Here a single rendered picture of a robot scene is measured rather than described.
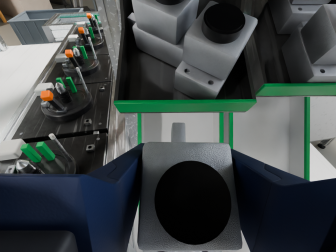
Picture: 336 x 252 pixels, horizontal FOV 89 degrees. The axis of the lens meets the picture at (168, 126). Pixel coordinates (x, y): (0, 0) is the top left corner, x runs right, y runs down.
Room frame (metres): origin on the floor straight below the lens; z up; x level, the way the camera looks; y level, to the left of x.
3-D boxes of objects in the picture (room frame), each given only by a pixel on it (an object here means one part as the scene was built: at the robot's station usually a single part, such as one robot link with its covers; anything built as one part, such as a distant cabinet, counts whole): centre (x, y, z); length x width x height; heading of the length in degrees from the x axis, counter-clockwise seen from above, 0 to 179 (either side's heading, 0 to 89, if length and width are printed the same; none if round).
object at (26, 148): (0.20, 0.28, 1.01); 0.01 x 0.01 x 0.05; 10
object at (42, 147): (0.21, 0.25, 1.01); 0.01 x 0.01 x 0.05; 10
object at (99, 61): (0.66, 0.35, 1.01); 0.24 x 0.24 x 0.13; 10
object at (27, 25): (2.07, 1.23, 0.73); 0.62 x 0.42 x 0.23; 100
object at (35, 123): (0.42, 0.30, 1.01); 0.24 x 0.24 x 0.13; 10
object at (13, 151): (0.24, 0.37, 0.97); 0.05 x 0.05 x 0.04; 10
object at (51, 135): (0.20, 0.21, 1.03); 0.01 x 0.01 x 0.08
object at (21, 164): (0.16, 0.26, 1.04); 0.02 x 0.02 x 0.03
